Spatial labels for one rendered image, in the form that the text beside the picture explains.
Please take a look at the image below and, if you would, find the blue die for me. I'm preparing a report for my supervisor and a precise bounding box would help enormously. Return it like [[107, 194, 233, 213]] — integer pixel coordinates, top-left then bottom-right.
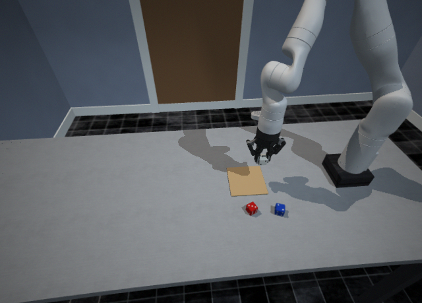
[[274, 203, 285, 216]]

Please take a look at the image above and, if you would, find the white die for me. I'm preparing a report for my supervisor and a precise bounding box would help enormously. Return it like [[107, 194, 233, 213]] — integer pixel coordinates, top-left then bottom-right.
[[258, 154, 268, 166]]

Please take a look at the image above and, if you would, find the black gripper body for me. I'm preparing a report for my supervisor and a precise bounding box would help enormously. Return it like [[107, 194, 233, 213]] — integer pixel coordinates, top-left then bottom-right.
[[254, 126, 280, 149]]

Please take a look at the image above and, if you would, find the tan square mat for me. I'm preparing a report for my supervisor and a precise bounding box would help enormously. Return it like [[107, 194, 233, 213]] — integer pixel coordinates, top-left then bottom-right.
[[227, 166, 268, 197]]

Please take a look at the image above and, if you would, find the red die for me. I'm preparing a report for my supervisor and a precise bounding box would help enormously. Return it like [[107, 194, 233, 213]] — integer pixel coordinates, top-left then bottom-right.
[[246, 202, 258, 215]]

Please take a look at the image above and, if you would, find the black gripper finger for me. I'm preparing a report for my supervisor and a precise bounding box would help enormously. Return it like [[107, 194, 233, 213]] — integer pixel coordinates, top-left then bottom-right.
[[246, 138, 266, 164], [266, 138, 286, 163]]

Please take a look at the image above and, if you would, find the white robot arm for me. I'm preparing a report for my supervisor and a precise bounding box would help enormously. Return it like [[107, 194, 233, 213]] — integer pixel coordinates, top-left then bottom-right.
[[251, 0, 413, 174]]

